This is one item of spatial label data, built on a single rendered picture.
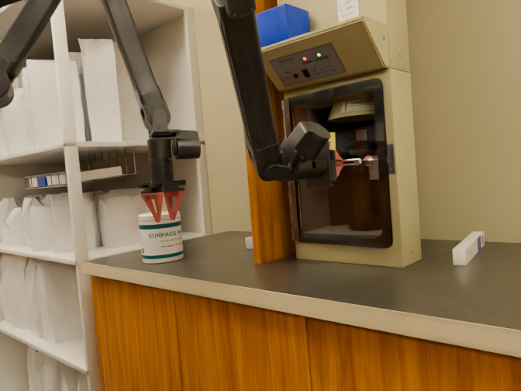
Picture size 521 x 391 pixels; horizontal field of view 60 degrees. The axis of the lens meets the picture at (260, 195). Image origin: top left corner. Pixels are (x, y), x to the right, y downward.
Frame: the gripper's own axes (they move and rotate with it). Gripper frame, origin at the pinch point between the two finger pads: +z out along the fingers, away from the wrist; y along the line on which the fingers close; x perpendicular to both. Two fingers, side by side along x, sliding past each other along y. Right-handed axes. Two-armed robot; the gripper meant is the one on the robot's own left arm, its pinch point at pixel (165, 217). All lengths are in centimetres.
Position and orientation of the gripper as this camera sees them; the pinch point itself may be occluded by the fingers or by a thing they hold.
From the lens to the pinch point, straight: 116.3
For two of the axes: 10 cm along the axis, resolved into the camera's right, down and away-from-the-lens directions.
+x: -7.4, 0.2, 6.7
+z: 0.7, 10.0, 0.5
